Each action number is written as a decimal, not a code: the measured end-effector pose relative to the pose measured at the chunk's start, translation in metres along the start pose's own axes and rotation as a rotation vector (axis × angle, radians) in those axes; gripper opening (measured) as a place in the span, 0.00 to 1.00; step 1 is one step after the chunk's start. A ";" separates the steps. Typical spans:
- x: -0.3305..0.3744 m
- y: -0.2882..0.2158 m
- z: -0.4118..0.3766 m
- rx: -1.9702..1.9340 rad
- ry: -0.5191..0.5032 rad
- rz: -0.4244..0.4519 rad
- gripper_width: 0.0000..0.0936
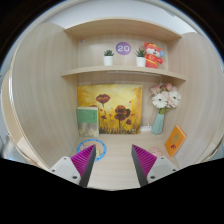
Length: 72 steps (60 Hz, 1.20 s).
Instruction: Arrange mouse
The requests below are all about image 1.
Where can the pink round object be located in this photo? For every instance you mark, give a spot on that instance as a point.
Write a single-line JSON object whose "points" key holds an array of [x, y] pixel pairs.
{"points": [[156, 151]]}

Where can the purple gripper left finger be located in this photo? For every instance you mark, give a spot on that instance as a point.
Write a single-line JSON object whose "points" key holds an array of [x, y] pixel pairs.
{"points": [[76, 169]]}

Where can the white power adapter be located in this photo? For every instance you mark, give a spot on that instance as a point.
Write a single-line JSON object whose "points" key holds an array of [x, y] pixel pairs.
{"points": [[146, 127]]}

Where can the left small potted plant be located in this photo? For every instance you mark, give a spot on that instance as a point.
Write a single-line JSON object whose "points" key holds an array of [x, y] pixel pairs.
{"points": [[108, 57]]}

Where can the small potted plant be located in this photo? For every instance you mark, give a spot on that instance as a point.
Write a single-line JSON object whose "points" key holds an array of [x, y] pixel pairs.
{"points": [[140, 57], [108, 57]]}

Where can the orange card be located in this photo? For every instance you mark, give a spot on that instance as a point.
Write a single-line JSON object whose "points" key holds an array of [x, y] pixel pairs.
{"points": [[175, 140]]}

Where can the wooden shelf unit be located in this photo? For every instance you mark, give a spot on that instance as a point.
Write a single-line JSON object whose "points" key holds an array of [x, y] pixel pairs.
{"points": [[39, 93]]}

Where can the red plush toy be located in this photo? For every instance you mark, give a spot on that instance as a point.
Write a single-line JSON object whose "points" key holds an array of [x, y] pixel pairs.
{"points": [[152, 55]]}

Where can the green book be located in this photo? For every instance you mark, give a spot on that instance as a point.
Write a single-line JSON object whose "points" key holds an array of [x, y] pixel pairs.
{"points": [[88, 123]]}

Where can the right small potted plant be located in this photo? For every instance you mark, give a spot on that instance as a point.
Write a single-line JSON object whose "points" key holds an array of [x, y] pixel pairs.
{"points": [[140, 57]]}

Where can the pink and white flower bouquet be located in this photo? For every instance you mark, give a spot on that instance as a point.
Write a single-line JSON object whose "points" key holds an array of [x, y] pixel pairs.
{"points": [[165, 97]]}

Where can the purple number 20 sticker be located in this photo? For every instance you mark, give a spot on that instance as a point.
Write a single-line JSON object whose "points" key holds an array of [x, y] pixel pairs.
{"points": [[123, 48]]}

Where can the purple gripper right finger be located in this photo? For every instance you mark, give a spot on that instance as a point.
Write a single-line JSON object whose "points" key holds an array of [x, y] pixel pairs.
{"points": [[150, 168]]}

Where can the round blue-rimmed coaster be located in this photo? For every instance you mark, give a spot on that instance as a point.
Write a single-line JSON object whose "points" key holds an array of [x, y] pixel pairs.
{"points": [[100, 147]]}

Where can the teal vase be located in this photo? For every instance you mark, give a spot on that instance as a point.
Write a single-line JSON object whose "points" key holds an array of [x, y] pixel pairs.
{"points": [[157, 126]]}

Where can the yellow poppy flower painting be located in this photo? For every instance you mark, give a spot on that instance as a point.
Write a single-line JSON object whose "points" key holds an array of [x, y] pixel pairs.
{"points": [[119, 106]]}

